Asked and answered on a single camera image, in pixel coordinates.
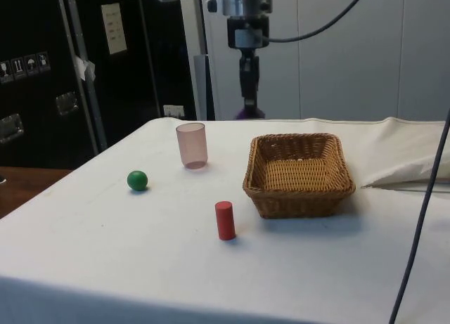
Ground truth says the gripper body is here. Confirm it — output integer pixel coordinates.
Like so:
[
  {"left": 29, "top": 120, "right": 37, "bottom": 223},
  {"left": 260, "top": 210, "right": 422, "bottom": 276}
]
[{"left": 226, "top": 16, "right": 271, "bottom": 51}]

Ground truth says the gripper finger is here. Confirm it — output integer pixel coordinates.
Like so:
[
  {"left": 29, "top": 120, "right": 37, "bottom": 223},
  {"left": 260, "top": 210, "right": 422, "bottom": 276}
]
[{"left": 238, "top": 48, "right": 260, "bottom": 109}]

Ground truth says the purple triangular block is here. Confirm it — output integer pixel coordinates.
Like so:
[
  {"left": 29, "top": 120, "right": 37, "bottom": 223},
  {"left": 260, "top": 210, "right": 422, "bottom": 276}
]
[{"left": 234, "top": 105, "right": 265, "bottom": 120}]

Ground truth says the wicker basket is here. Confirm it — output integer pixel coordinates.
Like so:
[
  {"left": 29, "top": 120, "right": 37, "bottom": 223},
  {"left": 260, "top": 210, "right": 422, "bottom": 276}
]
[{"left": 242, "top": 133, "right": 356, "bottom": 219}]

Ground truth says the red cylinder block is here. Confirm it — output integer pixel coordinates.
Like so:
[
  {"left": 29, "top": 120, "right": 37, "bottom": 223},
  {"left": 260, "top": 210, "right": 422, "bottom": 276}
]
[{"left": 214, "top": 200, "right": 237, "bottom": 241}]

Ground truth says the pale locker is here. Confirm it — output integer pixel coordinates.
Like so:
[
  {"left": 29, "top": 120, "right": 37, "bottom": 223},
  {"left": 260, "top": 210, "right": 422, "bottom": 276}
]
[{"left": 203, "top": 0, "right": 300, "bottom": 121}]

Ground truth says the see-through pink cup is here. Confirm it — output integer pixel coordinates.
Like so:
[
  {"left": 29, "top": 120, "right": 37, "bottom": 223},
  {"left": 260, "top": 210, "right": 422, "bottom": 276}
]
[{"left": 175, "top": 122, "right": 209, "bottom": 170}]

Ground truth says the green ball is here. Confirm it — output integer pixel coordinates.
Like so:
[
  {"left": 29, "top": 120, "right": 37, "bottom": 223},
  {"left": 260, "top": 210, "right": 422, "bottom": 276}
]
[{"left": 127, "top": 169, "right": 148, "bottom": 192}]

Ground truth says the black cabinet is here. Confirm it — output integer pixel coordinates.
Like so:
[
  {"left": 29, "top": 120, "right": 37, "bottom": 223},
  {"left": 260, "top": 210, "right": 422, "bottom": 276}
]
[{"left": 0, "top": 0, "right": 198, "bottom": 169}]

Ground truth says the black cable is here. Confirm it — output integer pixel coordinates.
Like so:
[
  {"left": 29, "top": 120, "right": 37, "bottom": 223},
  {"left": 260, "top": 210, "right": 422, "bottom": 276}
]
[
  {"left": 388, "top": 108, "right": 450, "bottom": 324},
  {"left": 258, "top": 0, "right": 371, "bottom": 44}
]

